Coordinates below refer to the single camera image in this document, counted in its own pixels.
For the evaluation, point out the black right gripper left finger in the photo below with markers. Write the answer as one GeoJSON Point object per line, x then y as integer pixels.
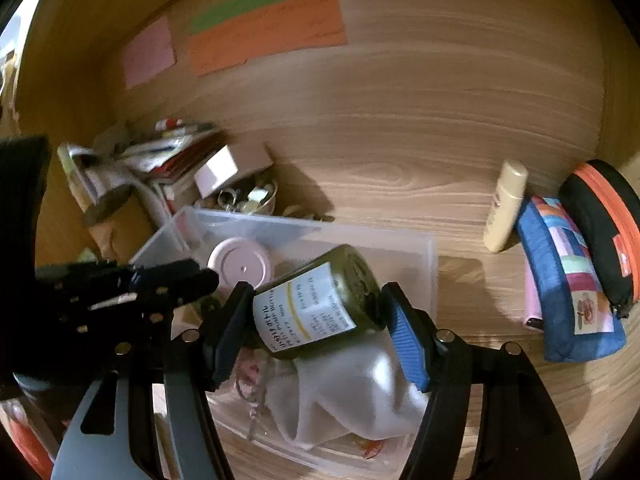
{"type": "Point", "coordinates": [112, 434]}

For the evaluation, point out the white cloth drawstring bag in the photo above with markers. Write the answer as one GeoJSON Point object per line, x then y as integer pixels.
{"type": "Point", "coordinates": [358, 388]}

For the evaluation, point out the pink round case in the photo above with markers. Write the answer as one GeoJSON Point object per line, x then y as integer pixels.
{"type": "Point", "coordinates": [239, 259]}

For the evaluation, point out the green glass bottle white label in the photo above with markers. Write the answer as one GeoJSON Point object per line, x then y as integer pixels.
{"type": "Point", "coordinates": [326, 301]}

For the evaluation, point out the orange sleeve forearm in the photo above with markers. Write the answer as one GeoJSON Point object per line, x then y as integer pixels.
{"type": "Point", "coordinates": [23, 436]}

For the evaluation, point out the blue patchwork pouch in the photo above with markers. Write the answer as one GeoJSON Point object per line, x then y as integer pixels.
{"type": "Point", "coordinates": [579, 325]}

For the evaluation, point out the white paper receipt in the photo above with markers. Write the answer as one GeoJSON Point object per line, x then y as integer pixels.
{"type": "Point", "coordinates": [105, 174]}

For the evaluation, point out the clear plastic storage bin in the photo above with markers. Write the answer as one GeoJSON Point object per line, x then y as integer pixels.
{"type": "Point", "coordinates": [407, 258]}

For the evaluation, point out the stack of books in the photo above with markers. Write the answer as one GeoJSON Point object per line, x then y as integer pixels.
{"type": "Point", "coordinates": [169, 155]}

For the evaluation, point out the cream lotion bottle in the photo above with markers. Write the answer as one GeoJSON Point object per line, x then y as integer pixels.
{"type": "Point", "coordinates": [505, 204]}

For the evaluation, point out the red white marker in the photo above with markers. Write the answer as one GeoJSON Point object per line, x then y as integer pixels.
{"type": "Point", "coordinates": [167, 124]}

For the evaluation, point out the white bowl with trinkets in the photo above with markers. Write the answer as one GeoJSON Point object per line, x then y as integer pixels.
{"type": "Point", "coordinates": [256, 194]}

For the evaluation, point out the small white cardboard box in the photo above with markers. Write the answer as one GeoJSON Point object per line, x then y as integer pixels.
{"type": "Point", "coordinates": [231, 163]}

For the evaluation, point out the black orange zip case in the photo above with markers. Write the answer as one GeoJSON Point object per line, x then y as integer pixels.
{"type": "Point", "coordinates": [605, 209]}

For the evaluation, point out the pink sticky note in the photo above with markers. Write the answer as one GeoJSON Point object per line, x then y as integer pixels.
{"type": "Point", "coordinates": [148, 54]}

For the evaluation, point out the green sticky note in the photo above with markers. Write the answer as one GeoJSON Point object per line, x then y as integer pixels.
{"type": "Point", "coordinates": [223, 11]}

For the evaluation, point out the orange sticky note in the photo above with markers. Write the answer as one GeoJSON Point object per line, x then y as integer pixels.
{"type": "Point", "coordinates": [281, 27]}

